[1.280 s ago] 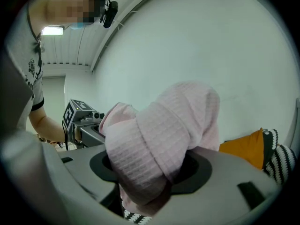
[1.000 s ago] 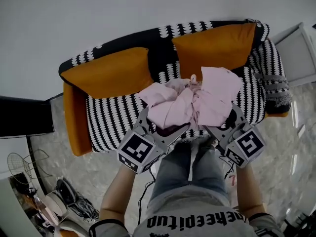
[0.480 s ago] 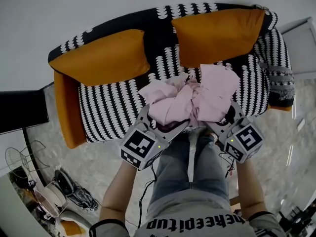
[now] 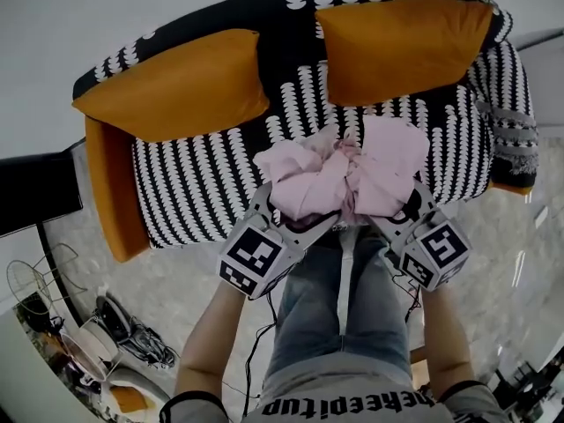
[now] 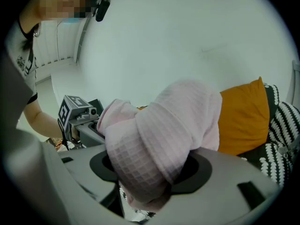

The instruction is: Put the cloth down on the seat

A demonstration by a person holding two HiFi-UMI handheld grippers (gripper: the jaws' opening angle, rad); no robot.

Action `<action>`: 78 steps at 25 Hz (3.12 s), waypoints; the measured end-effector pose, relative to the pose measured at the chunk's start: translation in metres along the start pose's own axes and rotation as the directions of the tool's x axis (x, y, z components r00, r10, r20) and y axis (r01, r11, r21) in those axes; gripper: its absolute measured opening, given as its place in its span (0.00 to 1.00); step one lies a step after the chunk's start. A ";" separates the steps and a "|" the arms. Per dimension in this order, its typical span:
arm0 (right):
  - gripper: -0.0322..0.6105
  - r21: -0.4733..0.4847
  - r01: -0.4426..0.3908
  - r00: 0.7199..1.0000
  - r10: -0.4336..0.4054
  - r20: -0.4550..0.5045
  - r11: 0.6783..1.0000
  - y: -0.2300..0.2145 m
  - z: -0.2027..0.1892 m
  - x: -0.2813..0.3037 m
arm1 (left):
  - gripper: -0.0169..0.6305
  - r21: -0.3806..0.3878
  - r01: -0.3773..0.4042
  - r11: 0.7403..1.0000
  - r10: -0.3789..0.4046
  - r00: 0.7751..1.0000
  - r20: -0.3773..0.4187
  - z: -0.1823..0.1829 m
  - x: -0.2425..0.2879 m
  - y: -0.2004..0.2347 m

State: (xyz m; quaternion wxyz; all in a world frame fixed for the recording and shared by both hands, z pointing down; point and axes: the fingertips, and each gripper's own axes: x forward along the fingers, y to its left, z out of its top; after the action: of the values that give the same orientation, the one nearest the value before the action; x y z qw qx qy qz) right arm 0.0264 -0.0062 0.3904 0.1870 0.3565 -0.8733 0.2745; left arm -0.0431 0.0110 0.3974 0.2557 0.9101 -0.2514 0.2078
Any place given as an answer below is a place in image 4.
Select orange sofa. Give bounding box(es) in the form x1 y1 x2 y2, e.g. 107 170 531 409
71 0 541 263

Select round pink side table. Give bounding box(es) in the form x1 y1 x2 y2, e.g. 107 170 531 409
59 332 111 382

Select black rectangular panel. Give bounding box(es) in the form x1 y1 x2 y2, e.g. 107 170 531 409
0 150 85 237

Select small orange cushion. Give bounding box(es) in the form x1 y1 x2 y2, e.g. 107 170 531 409
109 383 149 415

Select person's blue jeans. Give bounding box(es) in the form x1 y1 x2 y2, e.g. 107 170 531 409
266 226 413 381

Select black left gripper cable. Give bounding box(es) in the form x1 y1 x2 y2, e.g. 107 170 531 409
241 288 281 418

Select white pet bed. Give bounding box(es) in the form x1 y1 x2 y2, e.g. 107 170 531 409
83 366 173 423

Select bundle of black cables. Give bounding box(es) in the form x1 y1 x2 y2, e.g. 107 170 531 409
118 315 177 369

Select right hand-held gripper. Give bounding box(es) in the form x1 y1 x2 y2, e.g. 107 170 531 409
367 178 473 292

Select round white side table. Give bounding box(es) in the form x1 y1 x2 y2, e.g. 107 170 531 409
78 315 120 360

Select large orange cushion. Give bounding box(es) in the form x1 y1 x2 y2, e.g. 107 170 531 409
315 0 494 108
71 28 271 144

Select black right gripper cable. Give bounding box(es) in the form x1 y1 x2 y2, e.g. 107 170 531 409
390 262 427 325

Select pink cloth garment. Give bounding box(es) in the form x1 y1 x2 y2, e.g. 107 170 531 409
253 115 431 233

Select grey fringed scarf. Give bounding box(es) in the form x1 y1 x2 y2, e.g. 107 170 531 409
475 99 541 178

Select person's left forearm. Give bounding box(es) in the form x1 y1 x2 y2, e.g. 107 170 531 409
174 279 265 398

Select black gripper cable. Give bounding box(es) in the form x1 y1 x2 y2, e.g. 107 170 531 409
390 262 427 325
241 288 281 418

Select person's right forearm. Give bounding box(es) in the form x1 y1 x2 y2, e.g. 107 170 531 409
418 279 477 391

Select black robot vacuum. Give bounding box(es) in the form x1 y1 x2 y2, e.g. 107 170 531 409
94 295 131 341

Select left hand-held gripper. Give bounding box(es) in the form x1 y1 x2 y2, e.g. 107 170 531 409
218 182 344 300

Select person's grey printed t-shirt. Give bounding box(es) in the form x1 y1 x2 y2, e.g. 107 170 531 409
158 367 512 423

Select white cabinet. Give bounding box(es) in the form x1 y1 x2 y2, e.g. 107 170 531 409
501 26 564 127

